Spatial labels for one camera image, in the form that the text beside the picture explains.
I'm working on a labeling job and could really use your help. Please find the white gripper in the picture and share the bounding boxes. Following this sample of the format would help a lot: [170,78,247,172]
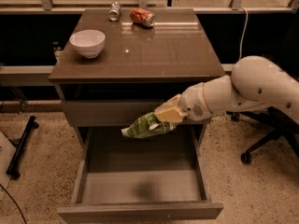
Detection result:
[154,83,212,123]

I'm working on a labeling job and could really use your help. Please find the green jalapeno chip bag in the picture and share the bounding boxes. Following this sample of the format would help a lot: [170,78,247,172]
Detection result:
[121,112,178,139]

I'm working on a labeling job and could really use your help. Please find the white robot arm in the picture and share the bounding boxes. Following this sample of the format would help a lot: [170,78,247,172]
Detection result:
[154,56,299,123]

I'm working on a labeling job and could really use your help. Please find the closed top drawer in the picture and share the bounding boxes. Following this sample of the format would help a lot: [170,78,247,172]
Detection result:
[60,98,218,128]

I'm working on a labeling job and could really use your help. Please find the grey drawer cabinet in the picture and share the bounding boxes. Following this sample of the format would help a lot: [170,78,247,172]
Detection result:
[50,8,224,143]

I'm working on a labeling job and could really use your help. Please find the open middle drawer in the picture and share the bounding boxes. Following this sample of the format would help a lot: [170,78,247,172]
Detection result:
[58,125,223,224]

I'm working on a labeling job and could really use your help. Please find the orange soda can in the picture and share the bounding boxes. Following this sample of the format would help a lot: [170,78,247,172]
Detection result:
[130,7,155,28]

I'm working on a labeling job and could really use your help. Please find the white ceramic bowl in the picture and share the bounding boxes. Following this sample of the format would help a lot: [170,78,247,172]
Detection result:
[69,30,106,58]

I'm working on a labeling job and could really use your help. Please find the silver soda can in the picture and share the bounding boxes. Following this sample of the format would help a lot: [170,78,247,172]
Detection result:
[108,2,121,21]

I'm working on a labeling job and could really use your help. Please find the black office chair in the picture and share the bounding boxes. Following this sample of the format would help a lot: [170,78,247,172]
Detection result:
[227,107,299,164]

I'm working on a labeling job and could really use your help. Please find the black floor stand bar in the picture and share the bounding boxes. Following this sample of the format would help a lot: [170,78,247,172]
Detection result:
[6,116,39,179]

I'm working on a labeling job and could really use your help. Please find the white cable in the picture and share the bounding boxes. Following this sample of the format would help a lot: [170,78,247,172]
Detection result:
[238,7,249,61]

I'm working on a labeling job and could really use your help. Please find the black floor cable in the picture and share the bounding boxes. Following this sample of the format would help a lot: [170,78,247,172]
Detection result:
[0,182,28,224]

